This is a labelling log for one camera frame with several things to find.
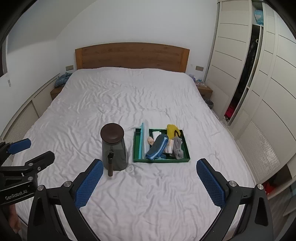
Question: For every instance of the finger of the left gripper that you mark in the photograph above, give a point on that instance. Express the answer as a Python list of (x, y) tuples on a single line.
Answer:
[(38, 164), (19, 146)]

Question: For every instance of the green rectangular tray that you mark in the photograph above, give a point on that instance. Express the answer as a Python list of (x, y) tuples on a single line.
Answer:
[(164, 158)]

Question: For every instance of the dark glass jar with lid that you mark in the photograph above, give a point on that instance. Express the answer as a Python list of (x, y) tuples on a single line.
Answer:
[(113, 148)]

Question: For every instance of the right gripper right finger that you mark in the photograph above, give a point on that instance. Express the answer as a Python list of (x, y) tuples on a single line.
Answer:
[(213, 181)]

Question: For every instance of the white tissue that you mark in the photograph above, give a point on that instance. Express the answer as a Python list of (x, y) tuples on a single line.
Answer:
[(155, 134)]

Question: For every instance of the grey sock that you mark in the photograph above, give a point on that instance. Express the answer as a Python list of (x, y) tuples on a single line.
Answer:
[(177, 148)]

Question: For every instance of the clear blue plastic packet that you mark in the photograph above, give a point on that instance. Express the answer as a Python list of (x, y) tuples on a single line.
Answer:
[(143, 144)]

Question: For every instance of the blue cloth on nightstand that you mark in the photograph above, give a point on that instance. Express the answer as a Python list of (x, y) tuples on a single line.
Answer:
[(62, 79)]

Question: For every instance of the wooden headboard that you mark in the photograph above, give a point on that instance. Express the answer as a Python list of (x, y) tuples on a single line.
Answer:
[(133, 55)]

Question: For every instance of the grey blue-edged towel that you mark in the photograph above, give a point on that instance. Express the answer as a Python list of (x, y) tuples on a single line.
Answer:
[(157, 148)]

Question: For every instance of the white louvred wardrobe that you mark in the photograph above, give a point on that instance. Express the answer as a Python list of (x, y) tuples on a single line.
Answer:
[(252, 76)]

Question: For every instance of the beige round powder puff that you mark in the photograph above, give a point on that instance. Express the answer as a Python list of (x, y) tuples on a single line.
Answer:
[(150, 141)]

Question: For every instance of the wooden nightstand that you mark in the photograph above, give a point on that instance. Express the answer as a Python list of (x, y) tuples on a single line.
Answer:
[(204, 91), (54, 93)]

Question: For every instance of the white bed duvet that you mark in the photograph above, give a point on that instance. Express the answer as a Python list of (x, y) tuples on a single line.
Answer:
[(145, 201)]

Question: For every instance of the left white radiator cover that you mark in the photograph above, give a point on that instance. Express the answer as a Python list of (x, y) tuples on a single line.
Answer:
[(31, 110)]

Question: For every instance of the person's left hand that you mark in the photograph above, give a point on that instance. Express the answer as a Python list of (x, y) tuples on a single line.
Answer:
[(14, 221)]

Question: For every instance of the yellow cloth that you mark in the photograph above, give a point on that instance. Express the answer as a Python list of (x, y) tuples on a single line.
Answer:
[(172, 131)]

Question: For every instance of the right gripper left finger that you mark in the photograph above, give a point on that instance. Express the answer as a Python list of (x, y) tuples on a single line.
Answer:
[(86, 182)]

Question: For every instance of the right wooden nightstand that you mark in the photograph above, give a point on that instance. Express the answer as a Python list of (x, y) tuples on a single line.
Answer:
[(204, 91)]

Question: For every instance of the left wooden nightstand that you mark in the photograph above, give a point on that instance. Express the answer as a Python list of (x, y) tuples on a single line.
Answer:
[(54, 93)]

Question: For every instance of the orange white tissue pack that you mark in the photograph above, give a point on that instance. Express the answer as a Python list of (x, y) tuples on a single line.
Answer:
[(169, 147)]

